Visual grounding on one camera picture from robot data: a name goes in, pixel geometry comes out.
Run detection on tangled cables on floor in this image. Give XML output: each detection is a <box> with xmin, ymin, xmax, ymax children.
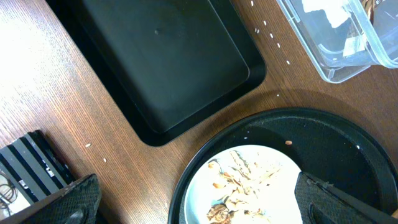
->
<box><xmin>0</xmin><ymin>174</ymin><xmax>19</xmax><ymax>215</ymax></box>

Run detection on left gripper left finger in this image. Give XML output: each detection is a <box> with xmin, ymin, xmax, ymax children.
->
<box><xmin>1</xmin><ymin>174</ymin><xmax>101</xmax><ymax>224</ymax></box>

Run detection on striped black metal base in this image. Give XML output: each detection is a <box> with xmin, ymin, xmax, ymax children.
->
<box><xmin>1</xmin><ymin>130</ymin><xmax>76</xmax><ymax>205</ymax></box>

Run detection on white tissue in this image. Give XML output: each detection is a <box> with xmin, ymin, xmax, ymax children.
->
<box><xmin>302</xmin><ymin>0</ymin><xmax>351</xmax><ymax>28</ymax></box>

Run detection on clear plastic bin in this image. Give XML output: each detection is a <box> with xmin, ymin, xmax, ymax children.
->
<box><xmin>277</xmin><ymin>0</ymin><xmax>397</xmax><ymax>83</ymax></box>

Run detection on black rectangular tray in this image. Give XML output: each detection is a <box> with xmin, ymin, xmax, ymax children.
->
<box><xmin>48</xmin><ymin>0</ymin><xmax>266</xmax><ymax>147</ymax></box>

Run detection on pile of nuts and oats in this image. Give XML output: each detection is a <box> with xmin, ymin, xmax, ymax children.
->
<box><xmin>206</xmin><ymin>150</ymin><xmax>282</xmax><ymax>224</ymax></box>

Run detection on gold coffee sachet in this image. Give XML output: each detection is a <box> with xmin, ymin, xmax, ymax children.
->
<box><xmin>341</xmin><ymin>0</ymin><xmax>386</xmax><ymax>57</ymax></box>

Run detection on round black tray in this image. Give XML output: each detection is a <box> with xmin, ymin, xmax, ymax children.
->
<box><xmin>168</xmin><ymin>108</ymin><xmax>397</xmax><ymax>223</ymax></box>

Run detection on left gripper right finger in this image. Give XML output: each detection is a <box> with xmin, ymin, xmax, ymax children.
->
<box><xmin>294</xmin><ymin>172</ymin><xmax>397</xmax><ymax>224</ymax></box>

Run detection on wooden chopstick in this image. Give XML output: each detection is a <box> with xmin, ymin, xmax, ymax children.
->
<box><xmin>392</xmin><ymin>210</ymin><xmax>398</xmax><ymax>218</ymax></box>

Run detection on grey plate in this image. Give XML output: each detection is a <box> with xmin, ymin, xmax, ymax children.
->
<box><xmin>183</xmin><ymin>145</ymin><xmax>302</xmax><ymax>223</ymax></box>

